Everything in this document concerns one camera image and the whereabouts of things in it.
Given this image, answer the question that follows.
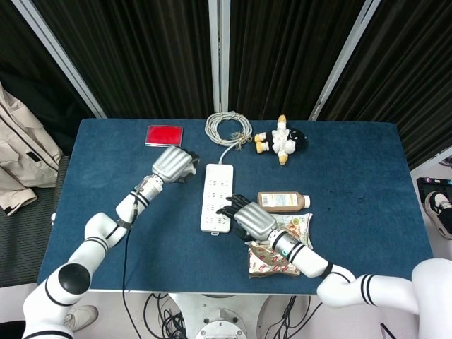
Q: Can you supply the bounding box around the brown red printed snack bag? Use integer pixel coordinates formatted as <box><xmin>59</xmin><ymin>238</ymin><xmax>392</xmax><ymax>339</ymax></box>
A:
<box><xmin>247</xmin><ymin>240</ymin><xmax>302</xmax><ymax>279</ymax></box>

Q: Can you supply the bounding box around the blue felt table mat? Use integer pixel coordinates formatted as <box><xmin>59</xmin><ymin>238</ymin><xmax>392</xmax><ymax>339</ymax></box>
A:
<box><xmin>37</xmin><ymin>118</ymin><xmax>434</xmax><ymax>297</ymax></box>

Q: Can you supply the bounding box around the brown twine cable tie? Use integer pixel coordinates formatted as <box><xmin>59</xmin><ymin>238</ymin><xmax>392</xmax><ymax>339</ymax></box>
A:
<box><xmin>232</xmin><ymin>131</ymin><xmax>252</xmax><ymax>152</ymax></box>

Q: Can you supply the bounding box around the white power strip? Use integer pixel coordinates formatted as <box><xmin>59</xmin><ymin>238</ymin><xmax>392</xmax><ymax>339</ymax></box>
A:
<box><xmin>200</xmin><ymin>162</ymin><xmax>237</xmax><ymax>237</ymax></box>

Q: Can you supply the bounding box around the black pleated curtain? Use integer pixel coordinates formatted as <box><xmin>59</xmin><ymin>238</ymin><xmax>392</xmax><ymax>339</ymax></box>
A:
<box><xmin>319</xmin><ymin>0</ymin><xmax>452</xmax><ymax>171</ymax></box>
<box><xmin>32</xmin><ymin>0</ymin><xmax>217</xmax><ymax>119</ymax></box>
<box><xmin>228</xmin><ymin>0</ymin><xmax>369</xmax><ymax>121</ymax></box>

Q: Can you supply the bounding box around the white snack bag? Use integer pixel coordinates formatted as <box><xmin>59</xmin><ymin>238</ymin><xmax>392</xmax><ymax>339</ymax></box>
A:
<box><xmin>270</xmin><ymin>211</ymin><xmax>315</xmax><ymax>251</ymax></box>

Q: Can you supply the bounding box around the beige jacket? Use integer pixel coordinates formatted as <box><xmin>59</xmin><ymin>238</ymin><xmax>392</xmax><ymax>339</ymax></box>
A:
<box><xmin>0</xmin><ymin>81</ymin><xmax>64</xmax><ymax>217</ymax></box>

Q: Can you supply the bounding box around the black garment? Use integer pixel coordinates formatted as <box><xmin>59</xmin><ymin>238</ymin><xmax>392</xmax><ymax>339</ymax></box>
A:
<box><xmin>0</xmin><ymin>69</ymin><xmax>88</xmax><ymax>156</ymax></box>

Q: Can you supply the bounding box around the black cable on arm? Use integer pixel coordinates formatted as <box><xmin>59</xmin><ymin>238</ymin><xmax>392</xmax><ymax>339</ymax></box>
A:
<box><xmin>121</xmin><ymin>189</ymin><xmax>142</xmax><ymax>294</ymax></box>

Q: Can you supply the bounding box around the white frame post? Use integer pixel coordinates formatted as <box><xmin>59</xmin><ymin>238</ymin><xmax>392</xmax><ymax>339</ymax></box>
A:
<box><xmin>308</xmin><ymin>0</ymin><xmax>385</xmax><ymax>121</ymax></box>
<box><xmin>207</xmin><ymin>0</ymin><xmax>231</xmax><ymax>114</ymax></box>
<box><xmin>11</xmin><ymin>0</ymin><xmax>107</xmax><ymax>119</ymax></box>

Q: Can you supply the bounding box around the black white penguin plush toy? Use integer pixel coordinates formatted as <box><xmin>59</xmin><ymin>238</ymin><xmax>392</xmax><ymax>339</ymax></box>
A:
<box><xmin>254</xmin><ymin>114</ymin><xmax>308</xmax><ymax>166</ymax></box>

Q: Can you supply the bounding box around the coiled grey-white power cable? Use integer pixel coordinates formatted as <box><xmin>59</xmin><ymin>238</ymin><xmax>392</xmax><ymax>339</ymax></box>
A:
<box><xmin>206</xmin><ymin>111</ymin><xmax>255</xmax><ymax>166</ymax></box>

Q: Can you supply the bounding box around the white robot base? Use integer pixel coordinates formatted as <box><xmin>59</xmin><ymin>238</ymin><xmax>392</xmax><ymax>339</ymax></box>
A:
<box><xmin>169</xmin><ymin>293</ymin><xmax>272</xmax><ymax>339</ymax></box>

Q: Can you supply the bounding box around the white black sneaker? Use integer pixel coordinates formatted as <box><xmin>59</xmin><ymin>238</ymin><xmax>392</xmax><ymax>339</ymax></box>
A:
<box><xmin>424</xmin><ymin>191</ymin><xmax>452</xmax><ymax>240</ymax></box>

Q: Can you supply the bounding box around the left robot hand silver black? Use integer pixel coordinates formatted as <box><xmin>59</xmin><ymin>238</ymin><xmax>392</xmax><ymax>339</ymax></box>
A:
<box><xmin>150</xmin><ymin>145</ymin><xmax>201</xmax><ymax>185</ymax></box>

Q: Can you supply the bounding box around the brown drink bottle white cap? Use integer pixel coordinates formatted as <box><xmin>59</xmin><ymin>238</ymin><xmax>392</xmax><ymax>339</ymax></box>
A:
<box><xmin>257</xmin><ymin>191</ymin><xmax>312</xmax><ymax>214</ymax></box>

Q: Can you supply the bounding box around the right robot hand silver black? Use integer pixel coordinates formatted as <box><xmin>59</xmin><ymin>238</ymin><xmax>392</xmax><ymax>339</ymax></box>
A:
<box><xmin>215</xmin><ymin>194</ymin><xmax>278</xmax><ymax>244</ymax></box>

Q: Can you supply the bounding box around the red flat box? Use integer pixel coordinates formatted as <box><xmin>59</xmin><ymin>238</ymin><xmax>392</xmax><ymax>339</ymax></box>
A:
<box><xmin>144</xmin><ymin>124</ymin><xmax>185</xmax><ymax>148</ymax></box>

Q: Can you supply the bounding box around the black box with coloured label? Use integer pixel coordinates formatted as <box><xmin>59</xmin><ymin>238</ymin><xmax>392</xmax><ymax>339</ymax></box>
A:
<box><xmin>415</xmin><ymin>176</ymin><xmax>452</xmax><ymax>209</ymax></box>

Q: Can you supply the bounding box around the black floor cable bundle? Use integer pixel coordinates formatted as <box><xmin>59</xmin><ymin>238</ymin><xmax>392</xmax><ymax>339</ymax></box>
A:
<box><xmin>143</xmin><ymin>293</ymin><xmax>187</xmax><ymax>339</ymax></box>
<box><xmin>263</xmin><ymin>295</ymin><xmax>321</xmax><ymax>339</ymax></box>

